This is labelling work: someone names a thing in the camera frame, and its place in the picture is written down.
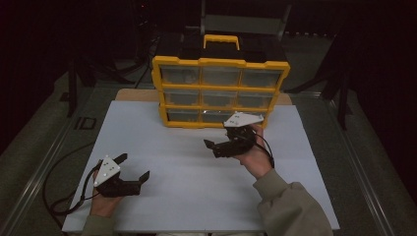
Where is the metal floor rail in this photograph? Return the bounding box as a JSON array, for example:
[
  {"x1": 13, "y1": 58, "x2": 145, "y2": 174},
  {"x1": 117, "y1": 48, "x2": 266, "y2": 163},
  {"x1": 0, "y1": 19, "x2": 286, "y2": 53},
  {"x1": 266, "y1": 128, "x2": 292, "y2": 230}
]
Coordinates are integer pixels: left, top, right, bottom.
[
  {"x1": 323, "y1": 92, "x2": 417, "y2": 236},
  {"x1": 0, "y1": 88, "x2": 100, "y2": 236}
]

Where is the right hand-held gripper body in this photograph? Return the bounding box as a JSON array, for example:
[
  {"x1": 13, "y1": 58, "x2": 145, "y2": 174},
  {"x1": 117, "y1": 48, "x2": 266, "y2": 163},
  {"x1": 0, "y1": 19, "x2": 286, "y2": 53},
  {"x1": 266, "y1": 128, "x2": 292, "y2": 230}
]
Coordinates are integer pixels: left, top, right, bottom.
[{"x1": 213, "y1": 111, "x2": 266, "y2": 159}]

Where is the black stand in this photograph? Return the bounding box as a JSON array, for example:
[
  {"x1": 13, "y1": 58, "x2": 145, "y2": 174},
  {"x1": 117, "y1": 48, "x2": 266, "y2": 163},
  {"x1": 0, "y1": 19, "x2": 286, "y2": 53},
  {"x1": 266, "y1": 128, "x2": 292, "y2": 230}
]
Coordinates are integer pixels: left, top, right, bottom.
[
  {"x1": 66, "y1": 57, "x2": 136, "y2": 118},
  {"x1": 284, "y1": 62, "x2": 354, "y2": 132}
]

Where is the hand-held gripper cable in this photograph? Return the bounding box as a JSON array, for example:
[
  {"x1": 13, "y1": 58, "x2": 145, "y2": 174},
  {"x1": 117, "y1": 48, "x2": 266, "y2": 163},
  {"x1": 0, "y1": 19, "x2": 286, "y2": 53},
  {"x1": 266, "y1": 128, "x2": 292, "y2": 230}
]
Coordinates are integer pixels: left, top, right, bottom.
[
  {"x1": 255, "y1": 130, "x2": 276, "y2": 169},
  {"x1": 41, "y1": 141, "x2": 104, "y2": 217}
]

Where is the person's right hand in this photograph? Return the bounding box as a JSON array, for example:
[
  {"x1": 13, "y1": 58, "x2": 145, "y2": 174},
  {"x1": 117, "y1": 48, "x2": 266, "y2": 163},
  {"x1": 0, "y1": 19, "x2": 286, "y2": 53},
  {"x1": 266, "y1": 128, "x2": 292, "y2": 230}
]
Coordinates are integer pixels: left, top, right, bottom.
[{"x1": 233, "y1": 123, "x2": 273, "y2": 181}]

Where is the left hand-held gripper cable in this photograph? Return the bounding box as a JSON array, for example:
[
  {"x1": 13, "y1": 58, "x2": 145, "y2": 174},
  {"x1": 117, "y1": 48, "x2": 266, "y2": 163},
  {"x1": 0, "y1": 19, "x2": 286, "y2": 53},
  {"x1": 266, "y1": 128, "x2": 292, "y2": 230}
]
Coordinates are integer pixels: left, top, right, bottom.
[{"x1": 41, "y1": 141, "x2": 104, "y2": 217}]

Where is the clear plastic drawer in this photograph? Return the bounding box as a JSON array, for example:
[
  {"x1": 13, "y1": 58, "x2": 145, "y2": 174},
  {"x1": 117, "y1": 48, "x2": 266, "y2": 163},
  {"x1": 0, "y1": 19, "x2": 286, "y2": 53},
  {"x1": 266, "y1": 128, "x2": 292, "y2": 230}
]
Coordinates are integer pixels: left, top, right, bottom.
[{"x1": 158, "y1": 64, "x2": 201, "y2": 86}]

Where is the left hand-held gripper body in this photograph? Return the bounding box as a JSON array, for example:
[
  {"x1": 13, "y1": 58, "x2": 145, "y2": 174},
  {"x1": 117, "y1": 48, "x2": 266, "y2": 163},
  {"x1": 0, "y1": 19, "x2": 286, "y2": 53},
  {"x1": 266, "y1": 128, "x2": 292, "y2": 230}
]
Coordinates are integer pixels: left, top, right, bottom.
[{"x1": 93, "y1": 155, "x2": 142, "y2": 199}]

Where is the right hand-held gripper cable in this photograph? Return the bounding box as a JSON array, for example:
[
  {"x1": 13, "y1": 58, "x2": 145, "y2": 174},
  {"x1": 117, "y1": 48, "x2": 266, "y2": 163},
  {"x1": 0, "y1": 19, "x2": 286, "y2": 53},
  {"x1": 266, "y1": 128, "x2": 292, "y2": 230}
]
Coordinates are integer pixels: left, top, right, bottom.
[{"x1": 255, "y1": 130, "x2": 276, "y2": 169}]

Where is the yellow black drawer organizer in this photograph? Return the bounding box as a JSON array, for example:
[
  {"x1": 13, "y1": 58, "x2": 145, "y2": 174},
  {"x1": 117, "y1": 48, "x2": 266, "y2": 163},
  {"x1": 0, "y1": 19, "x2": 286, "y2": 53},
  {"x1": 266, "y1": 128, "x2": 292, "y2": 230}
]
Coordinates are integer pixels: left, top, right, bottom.
[{"x1": 150, "y1": 33, "x2": 291, "y2": 131}]

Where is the person's left hand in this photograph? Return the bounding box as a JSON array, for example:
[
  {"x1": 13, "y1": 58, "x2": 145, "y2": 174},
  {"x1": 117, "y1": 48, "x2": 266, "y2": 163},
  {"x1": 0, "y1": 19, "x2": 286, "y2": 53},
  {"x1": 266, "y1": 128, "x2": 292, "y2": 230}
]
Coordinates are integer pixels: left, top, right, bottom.
[{"x1": 89, "y1": 169, "x2": 123, "y2": 219}]

